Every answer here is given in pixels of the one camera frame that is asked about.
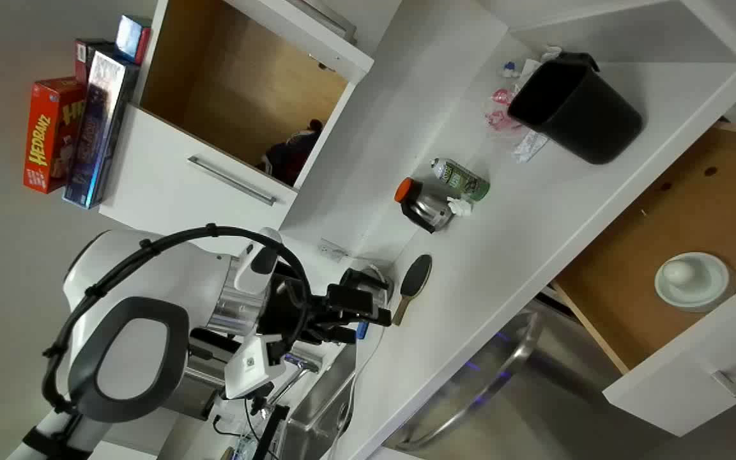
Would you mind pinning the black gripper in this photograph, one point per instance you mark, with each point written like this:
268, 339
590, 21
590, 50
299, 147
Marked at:
347, 308

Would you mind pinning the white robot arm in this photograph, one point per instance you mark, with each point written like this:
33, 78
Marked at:
135, 301

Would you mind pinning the black plastic bin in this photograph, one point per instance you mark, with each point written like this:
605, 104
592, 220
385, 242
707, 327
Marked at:
572, 106

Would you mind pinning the black spoon utensil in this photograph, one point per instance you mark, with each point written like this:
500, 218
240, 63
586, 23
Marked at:
412, 284

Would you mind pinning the jar with orange lid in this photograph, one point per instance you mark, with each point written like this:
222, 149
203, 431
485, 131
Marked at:
423, 206

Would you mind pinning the stainless steel sink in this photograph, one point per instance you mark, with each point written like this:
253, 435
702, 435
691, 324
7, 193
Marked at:
474, 384

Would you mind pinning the pink plastic wrapper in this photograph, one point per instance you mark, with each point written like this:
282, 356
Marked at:
523, 141

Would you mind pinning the blue game box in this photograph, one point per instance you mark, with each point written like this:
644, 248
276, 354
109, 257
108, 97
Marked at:
108, 90

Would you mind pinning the small blue box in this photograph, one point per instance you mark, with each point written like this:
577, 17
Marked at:
131, 36

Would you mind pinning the red game box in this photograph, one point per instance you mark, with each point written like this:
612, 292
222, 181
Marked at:
55, 119

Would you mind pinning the open wooden drawer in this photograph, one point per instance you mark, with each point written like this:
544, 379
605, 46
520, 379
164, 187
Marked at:
676, 368

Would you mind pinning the white bowl in drawer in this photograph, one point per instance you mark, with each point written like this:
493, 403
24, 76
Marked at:
692, 281

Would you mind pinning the dark red box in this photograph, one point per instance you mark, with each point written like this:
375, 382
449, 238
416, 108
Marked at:
85, 51

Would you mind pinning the white open wall cabinet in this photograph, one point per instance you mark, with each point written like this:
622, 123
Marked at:
232, 106

